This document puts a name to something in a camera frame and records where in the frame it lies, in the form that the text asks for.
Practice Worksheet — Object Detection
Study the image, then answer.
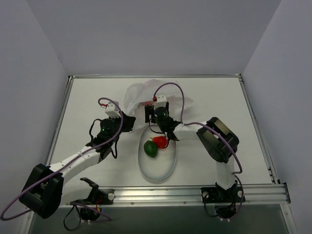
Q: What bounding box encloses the white plastic bag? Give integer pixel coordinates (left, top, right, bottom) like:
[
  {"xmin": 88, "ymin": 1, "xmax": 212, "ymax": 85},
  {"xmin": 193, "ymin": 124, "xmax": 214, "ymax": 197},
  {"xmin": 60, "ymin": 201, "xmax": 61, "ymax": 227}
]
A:
[{"xmin": 123, "ymin": 79, "xmax": 195, "ymax": 134}]

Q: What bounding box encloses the red fake fruit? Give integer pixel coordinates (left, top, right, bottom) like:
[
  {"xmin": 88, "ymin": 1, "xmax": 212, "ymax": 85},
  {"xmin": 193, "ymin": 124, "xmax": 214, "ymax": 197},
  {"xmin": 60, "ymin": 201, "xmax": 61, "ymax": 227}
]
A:
[{"xmin": 152, "ymin": 136, "xmax": 169, "ymax": 149}]

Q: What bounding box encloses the green fake lime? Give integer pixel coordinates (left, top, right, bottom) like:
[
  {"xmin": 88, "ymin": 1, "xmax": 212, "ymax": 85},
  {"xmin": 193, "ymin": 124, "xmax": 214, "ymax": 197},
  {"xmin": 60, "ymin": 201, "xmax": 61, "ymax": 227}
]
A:
[{"xmin": 143, "ymin": 140, "xmax": 158, "ymax": 158}]

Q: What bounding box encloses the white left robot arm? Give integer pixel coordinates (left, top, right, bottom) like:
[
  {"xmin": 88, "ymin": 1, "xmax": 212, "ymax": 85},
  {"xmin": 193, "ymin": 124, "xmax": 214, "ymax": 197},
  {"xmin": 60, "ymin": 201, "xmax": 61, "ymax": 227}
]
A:
[{"xmin": 19, "ymin": 113, "xmax": 136, "ymax": 218}]

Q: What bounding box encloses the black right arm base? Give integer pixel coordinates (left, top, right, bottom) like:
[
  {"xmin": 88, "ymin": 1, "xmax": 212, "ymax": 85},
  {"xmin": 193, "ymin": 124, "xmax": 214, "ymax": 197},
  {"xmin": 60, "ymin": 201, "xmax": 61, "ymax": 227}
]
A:
[{"xmin": 201, "ymin": 181, "xmax": 246, "ymax": 222}]

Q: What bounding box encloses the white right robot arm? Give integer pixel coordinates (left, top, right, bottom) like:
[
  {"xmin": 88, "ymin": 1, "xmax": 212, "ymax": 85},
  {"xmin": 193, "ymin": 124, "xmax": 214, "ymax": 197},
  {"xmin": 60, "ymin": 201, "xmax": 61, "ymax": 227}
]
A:
[{"xmin": 144, "ymin": 102, "xmax": 239, "ymax": 201}]

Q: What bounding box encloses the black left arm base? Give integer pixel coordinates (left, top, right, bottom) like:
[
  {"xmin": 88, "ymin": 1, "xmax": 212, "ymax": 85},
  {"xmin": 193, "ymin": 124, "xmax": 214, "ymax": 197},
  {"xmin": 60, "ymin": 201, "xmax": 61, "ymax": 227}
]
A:
[{"xmin": 71, "ymin": 177, "xmax": 115, "ymax": 223}]

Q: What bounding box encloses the white oval plate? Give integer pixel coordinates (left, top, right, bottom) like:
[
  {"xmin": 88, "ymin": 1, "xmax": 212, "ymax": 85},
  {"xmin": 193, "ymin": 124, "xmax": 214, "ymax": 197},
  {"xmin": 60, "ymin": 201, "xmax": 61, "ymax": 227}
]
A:
[{"xmin": 138, "ymin": 126, "xmax": 176, "ymax": 183}]

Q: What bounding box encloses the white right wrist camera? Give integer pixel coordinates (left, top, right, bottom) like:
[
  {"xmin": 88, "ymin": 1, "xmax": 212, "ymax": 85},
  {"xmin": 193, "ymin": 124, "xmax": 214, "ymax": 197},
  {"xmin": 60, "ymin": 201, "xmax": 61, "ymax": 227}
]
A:
[{"xmin": 153, "ymin": 94, "xmax": 167, "ymax": 108}]

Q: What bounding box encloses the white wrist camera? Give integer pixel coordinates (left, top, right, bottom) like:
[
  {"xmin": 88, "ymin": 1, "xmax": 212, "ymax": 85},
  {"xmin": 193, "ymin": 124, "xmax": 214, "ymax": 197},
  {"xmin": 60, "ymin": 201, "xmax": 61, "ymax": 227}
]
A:
[
  {"xmin": 105, "ymin": 103, "xmax": 121, "ymax": 118},
  {"xmin": 153, "ymin": 94, "xmax": 167, "ymax": 108}
]

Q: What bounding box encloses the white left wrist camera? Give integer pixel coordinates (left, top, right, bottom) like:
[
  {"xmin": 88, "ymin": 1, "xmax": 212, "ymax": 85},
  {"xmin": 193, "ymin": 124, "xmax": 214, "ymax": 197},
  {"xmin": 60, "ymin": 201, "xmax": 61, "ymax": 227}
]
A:
[{"xmin": 105, "ymin": 103, "xmax": 121, "ymax": 118}]

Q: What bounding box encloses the aluminium front rail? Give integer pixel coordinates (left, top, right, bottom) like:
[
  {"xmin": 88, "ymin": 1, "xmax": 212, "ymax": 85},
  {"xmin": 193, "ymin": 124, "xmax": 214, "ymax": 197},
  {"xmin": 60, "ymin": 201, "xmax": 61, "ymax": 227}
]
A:
[{"xmin": 59, "ymin": 181, "xmax": 291, "ymax": 207}]

